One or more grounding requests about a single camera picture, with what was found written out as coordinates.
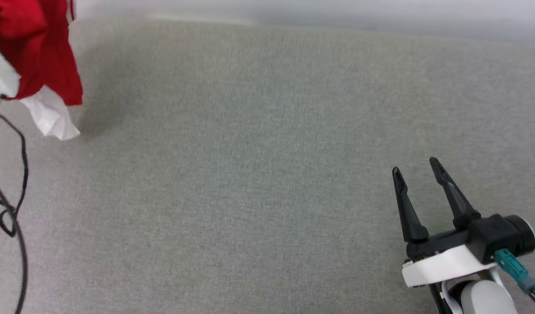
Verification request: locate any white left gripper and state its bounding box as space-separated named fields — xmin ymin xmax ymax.
xmin=0 ymin=39 xmax=22 ymax=102

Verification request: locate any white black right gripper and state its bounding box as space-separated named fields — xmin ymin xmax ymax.
xmin=392 ymin=157 xmax=497 ymax=289

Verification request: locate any red garment with white trim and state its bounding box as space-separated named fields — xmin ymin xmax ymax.
xmin=0 ymin=0 xmax=83 ymax=141

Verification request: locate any teal right camera connector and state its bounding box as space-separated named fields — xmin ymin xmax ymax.
xmin=494 ymin=249 xmax=535 ymax=294

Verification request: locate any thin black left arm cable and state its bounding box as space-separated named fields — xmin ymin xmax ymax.
xmin=0 ymin=110 xmax=29 ymax=314

